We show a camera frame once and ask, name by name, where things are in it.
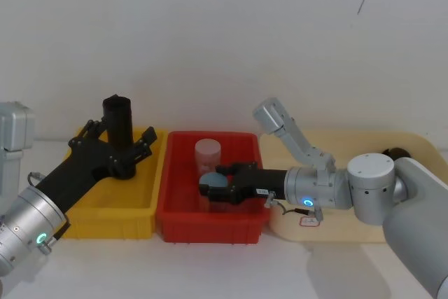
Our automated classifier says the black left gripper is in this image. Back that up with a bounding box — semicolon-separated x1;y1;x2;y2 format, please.
34;118;158;214

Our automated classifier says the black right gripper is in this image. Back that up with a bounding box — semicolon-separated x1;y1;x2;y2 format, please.
198;160;288;207

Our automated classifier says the black cylinder tube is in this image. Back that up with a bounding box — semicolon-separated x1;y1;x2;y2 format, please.
102;94;137;180

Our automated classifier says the clear jar with blue lid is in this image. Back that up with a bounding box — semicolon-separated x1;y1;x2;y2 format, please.
198;172;229;213

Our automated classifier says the clear jar with pink lid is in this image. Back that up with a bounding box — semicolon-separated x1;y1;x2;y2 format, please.
194;139;223;176

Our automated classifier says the red plastic bin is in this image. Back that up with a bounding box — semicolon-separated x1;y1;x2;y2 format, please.
155;130;270;244

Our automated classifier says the yellow plastic bin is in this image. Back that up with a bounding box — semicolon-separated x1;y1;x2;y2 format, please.
62;126;168;240

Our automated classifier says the cream plastic tray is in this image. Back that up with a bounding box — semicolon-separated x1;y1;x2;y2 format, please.
258;130;444;244

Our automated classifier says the thin right gripper cable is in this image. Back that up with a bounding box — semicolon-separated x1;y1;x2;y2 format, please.
265;189;323;223

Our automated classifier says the thin gripper cable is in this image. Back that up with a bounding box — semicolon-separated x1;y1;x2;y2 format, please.
265;189;323;223
29;172;71;255

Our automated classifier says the thin left gripper cable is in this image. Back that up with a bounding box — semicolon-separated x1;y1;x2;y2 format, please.
29;172;71;255

